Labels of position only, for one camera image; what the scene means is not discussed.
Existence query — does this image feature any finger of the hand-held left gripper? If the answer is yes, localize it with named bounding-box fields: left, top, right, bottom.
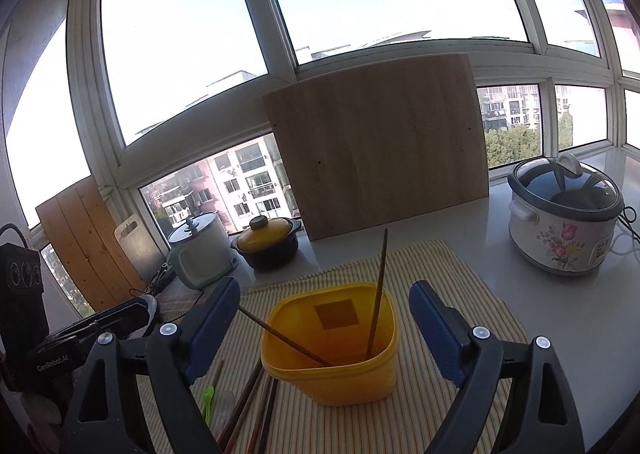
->
left=55, top=297, right=161, bottom=341

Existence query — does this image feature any striped yellow cloth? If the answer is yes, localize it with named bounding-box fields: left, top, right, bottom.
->
left=135, top=239, right=531, bottom=454

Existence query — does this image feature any white electric kettle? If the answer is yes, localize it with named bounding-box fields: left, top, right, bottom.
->
left=166, top=212, right=240, bottom=291

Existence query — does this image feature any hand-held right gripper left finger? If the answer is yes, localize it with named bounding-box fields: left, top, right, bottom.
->
left=61, top=276, right=242, bottom=454

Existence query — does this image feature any black clay pot yellow lid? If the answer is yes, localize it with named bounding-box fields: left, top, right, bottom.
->
left=230, top=215, right=303, bottom=271

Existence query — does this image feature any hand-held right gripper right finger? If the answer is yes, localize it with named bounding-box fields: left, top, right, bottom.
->
left=408, top=280, right=587, bottom=454

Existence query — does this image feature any white cutting board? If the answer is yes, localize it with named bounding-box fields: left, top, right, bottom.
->
left=114, top=215, right=168, bottom=285

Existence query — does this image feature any black chopstick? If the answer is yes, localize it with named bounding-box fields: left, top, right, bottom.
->
left=259, top=381, right=279, bottom=454

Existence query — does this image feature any clear plastic spoon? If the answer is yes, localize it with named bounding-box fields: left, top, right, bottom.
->
left=212, top=390, right=236, bottom=441

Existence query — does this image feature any brown wooden chopstick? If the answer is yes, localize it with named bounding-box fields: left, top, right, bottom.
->
left=206, top=359, right=226, bottom=400
left=238, top=306, right=333, bottom=368
left=217, top=363, right=263, bottom=451
left=365, top=229, right=390, bottom=359

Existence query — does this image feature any large wooden board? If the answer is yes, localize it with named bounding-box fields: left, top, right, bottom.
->
left=262, top=52, right=491, bottom=242

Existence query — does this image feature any black folding tripod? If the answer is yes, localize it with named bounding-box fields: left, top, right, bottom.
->
left=147, top=261, right=175, bottom=295

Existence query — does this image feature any yellow plastic container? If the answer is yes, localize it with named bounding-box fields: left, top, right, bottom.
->
left=260, top=282, right=400, bottom=407

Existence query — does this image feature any white window frame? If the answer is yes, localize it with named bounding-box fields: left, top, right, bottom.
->
left=0, top=0, right=640, bottom=255

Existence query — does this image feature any pale checked cloth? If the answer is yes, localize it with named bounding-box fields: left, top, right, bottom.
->
left=157, top=290, right=201, bottom=319

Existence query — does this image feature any wooden plank board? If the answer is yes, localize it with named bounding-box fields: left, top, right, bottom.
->
left=35, top=176, right=146, bottom=312

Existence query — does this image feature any reddish brown chopstick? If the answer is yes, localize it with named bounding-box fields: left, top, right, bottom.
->
left=247, top=378, right=275, bottom=454

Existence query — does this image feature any rice cooker power cable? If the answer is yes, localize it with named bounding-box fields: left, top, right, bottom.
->
left=607, top=206, right=640, bottom=255

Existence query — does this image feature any apartment building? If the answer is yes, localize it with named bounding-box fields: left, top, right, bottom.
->
left=140, top=131, right=296, bottom=235

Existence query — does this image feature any floral white rice cooker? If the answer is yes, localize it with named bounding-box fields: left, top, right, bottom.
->
left=507, top=152, right=625, bottom=277

